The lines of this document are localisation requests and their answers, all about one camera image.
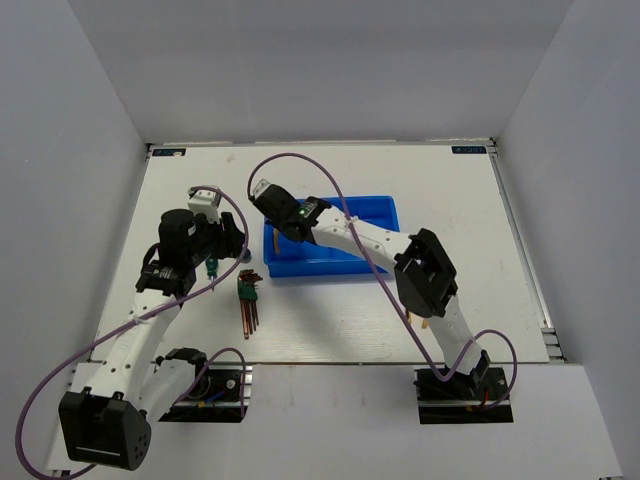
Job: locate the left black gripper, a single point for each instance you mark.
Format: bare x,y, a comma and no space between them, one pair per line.
232,246

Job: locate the green hex key set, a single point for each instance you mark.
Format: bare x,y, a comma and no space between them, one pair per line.
247,281

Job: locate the yellow black needle-nose pliers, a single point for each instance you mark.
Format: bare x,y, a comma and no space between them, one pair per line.
276,242

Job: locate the yellow black cutting pliers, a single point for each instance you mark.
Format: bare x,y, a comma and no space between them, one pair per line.
415,319

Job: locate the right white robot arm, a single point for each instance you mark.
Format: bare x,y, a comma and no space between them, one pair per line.
423,272

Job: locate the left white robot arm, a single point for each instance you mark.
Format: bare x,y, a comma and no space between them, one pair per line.
109,421

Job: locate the blue divided plastic bin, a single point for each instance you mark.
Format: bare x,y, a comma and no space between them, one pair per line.
377,227

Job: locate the left blue corner label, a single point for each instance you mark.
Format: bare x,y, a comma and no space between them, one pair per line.
168,152

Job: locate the blue corner label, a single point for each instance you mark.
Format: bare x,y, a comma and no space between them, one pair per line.
168,152
469,149

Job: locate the right blue corner label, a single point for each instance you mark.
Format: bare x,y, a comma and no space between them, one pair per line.
469,149

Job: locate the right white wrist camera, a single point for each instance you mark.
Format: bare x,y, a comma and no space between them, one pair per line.
260,187

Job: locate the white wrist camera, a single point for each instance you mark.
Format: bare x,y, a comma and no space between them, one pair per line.
260,187
204,201

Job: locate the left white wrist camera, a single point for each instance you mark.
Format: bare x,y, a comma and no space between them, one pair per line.
204,201

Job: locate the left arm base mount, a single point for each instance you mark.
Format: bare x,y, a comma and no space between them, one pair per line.
216,400

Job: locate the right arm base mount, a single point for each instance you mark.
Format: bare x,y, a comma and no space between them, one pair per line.
453,403

